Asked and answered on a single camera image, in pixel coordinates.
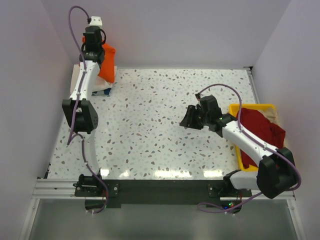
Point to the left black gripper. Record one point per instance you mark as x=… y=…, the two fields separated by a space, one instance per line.
x=86 y=41

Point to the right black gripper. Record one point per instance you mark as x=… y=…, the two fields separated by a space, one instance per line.
x=188 y=121

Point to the orange t shirt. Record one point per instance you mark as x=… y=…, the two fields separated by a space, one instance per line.
x=108 y=69

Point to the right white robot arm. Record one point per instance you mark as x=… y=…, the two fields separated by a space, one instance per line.
x=276 y=172

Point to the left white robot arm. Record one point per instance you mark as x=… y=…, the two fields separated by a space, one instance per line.
x=80 y=114

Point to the folded cream t shirt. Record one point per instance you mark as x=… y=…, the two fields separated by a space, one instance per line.
x=102 y=85

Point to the folded white blue-print shirt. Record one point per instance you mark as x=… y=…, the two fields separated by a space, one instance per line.
x=105 y=92

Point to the dark red t shirt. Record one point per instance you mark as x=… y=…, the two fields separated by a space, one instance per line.
x=256 y=123

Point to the beige t shirt in bin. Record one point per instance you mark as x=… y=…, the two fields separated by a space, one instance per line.
x=271 y=114

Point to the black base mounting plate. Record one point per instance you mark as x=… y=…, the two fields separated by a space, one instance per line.
x=161 y=192

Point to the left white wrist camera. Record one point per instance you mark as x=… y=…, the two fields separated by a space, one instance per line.
x=96 y=21

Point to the aluminium frame rail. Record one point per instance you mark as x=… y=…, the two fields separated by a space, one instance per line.
x=64 y=189
x=252 y=84

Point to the aluminium front frame rail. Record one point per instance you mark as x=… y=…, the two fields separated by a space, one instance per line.
x=64 y=189

